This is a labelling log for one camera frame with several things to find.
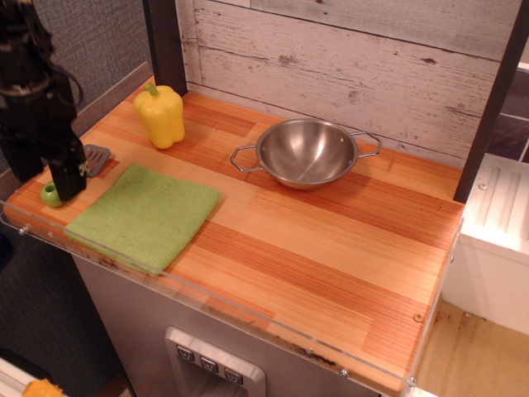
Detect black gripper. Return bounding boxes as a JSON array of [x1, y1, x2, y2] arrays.
[[1, 80, 88, 202]]

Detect green and grey spatula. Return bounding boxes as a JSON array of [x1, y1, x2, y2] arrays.
[[40, 144, 111, 208]]

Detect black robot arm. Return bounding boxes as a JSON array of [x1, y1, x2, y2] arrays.
[[1, 1, 88, 202]]

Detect green cloth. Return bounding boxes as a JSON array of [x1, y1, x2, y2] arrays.
[[64, 164, 221, 275]]

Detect clear acrylic left guard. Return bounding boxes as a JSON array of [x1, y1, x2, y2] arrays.
[[1, 62, 153, 201]]

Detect clear acrylic guard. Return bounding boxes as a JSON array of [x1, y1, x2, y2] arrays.
[[3, 202, 422, 396], [1, 62, 153, 201]]

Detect clear acrylic front guard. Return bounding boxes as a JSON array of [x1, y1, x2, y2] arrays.
[[3, 202, 422, 396]]

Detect yellow bell pepper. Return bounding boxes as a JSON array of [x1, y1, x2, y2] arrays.
[[133, 83, 185, 150]]

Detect silver toy fridge cabinet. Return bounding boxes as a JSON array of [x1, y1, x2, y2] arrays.
[[74, 258, 377, 396]]

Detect orange object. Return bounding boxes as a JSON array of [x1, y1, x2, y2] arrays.
[[21, 379, 64, 397]]

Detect silver dispenser panel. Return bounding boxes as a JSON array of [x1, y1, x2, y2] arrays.
[[164, 327, 267, 397]]

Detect white toy sink unit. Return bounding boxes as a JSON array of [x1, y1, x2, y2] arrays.
[[441, 154, 528, 333]]

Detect dark left post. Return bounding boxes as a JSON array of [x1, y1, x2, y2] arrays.
[[142, 0, 188, 96]]

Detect dark post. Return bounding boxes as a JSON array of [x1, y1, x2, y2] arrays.
[[142, 0, 188, 96], [453, 0, 528, 203]]

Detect steel bowl with handles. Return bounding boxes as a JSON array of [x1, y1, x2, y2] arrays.
[[231, 118, 382, 191]]

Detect dark right post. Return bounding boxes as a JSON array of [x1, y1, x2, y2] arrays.
[[453, 0, 528, 203]]

